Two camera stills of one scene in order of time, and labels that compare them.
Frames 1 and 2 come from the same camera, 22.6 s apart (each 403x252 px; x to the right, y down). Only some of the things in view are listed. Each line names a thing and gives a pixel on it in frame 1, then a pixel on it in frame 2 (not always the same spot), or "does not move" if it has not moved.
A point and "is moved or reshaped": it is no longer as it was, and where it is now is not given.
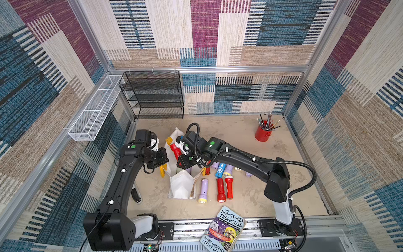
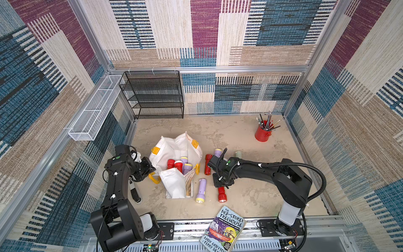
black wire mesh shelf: x=154 y=94 does not move
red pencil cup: x=263 y=132 does not move
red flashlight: x=221 y=195 does not move
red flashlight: x=208 y=169 does not move
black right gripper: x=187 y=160 -> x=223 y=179
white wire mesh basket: x=87 y=125 does not move
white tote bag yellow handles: x=182 y=181 is moved or reshaped
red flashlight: x=176 y=150 -> x=170 y=163
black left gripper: x=163 y=158 -> x=149 y=168
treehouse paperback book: x=222 y=231 does not move
